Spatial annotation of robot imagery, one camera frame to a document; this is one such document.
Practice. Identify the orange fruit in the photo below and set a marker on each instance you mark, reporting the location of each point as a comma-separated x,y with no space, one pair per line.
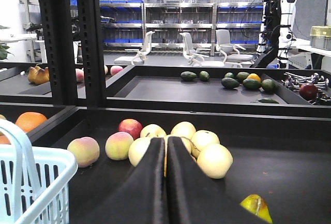
28,121

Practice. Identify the pink yellow peach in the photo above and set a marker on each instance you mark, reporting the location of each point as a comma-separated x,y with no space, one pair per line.
117,145
86,151

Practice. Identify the green avocado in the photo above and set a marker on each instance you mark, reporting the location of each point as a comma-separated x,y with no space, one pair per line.
188,76

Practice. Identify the red apple among pears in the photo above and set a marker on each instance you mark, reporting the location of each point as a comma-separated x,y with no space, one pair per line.
131,126

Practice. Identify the brown pear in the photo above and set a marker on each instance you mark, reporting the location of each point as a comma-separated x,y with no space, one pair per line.
38,75

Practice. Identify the white office chair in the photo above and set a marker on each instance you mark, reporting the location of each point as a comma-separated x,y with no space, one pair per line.
230,51

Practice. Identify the light blue plastic basket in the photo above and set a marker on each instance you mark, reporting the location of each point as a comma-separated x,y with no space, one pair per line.
34,180

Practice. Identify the pale yellow pear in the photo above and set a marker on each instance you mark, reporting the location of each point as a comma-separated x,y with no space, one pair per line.
215,160

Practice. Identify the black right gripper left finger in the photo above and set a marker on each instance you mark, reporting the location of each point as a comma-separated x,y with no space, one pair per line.
139,198

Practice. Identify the white humanoid robot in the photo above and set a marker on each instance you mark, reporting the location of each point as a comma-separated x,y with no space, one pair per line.
276,33

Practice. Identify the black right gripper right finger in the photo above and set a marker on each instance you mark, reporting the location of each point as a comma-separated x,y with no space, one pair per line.
193,197

